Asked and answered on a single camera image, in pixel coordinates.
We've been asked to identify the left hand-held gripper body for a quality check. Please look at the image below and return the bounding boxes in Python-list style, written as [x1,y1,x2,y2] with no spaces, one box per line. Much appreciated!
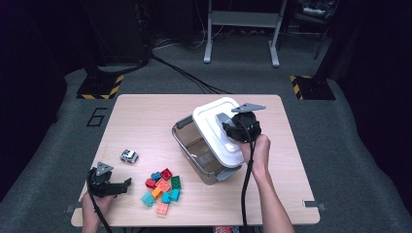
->
[86,161,115,199]

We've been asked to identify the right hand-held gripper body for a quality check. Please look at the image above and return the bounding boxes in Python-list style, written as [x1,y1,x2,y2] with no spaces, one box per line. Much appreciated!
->
[230,102,267,144]

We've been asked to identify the white lid with grey handle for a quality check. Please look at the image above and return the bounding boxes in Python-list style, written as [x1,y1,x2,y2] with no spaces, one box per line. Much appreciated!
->
[191,96,247,169]

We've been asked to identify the light teal toy block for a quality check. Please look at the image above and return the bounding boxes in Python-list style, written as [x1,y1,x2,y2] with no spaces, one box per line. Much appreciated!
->
[141,192,157,208]

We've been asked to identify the white grey toy car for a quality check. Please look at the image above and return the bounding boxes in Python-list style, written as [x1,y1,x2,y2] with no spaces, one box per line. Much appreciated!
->
[120,149,140,165]

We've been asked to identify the clear grey storage box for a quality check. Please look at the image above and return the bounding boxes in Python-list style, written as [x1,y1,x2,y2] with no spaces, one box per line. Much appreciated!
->
[171,115,243,186]

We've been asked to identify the salmon toy block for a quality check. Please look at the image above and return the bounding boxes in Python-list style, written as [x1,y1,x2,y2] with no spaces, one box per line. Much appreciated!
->
[155,202,170,216]
[154,178,172,193]

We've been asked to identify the green toy block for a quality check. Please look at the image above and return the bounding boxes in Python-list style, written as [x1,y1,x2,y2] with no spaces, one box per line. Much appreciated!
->
[170,175,183,190]

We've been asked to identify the person's left hand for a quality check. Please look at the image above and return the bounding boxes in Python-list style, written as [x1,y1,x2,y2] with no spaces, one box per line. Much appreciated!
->
[81,192,115,226]

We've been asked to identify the person's right hand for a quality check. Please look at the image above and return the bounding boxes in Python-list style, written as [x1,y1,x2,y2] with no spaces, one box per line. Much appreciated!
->
[238,135,271,176]

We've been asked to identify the red white patterned object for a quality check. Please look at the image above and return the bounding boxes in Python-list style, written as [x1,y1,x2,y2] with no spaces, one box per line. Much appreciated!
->
[213,225,241,233]

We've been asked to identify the thin black stand leg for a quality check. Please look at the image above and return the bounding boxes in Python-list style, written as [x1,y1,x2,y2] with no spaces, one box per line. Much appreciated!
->
[313,22,333,61]

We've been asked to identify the dark curtain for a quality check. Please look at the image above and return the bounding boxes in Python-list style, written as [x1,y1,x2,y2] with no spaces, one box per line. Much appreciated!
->
[336,0,412,208]
[0,0,86,200]

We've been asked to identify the cluttered dark shelf items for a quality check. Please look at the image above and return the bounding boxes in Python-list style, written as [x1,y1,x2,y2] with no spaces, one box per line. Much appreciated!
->
[297,0,339,20]

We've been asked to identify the black cabinet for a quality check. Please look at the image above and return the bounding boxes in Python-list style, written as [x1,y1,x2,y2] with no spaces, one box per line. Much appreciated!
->
[81,0,152,66]

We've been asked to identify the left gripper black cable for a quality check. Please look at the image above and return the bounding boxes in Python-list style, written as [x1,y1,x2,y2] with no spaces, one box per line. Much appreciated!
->
[86,171,115,233]

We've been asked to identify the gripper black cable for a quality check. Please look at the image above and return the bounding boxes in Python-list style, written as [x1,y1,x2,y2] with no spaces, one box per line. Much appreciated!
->
[86,171,115,233]
[239,120,257,233]

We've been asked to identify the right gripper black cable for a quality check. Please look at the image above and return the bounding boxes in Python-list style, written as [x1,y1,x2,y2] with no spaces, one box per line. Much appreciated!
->
[239,120,257,233]

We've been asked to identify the black floor cable bundle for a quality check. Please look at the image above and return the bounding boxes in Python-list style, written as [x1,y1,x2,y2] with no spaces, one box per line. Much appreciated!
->
[150,53,232,95]

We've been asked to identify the black yellow striped base plate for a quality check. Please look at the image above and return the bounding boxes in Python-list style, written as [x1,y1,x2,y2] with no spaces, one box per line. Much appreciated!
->
[76,75,125,100]
[290,75,337,101]

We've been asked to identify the black stand post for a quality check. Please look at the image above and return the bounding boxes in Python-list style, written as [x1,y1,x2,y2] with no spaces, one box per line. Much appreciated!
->
[85,57,105,81]
[315,0,341,81]

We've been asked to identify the grey metal table bracket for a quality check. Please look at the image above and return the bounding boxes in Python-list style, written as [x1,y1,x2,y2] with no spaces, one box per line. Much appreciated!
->
[302,199,326,212]

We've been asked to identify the white floor cables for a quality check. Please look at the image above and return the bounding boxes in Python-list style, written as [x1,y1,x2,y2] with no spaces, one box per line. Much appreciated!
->
[152,18,227,51]

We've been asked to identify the white metal desk frame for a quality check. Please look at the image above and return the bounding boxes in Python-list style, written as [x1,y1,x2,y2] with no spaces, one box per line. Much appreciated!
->
[203,0,289,68]

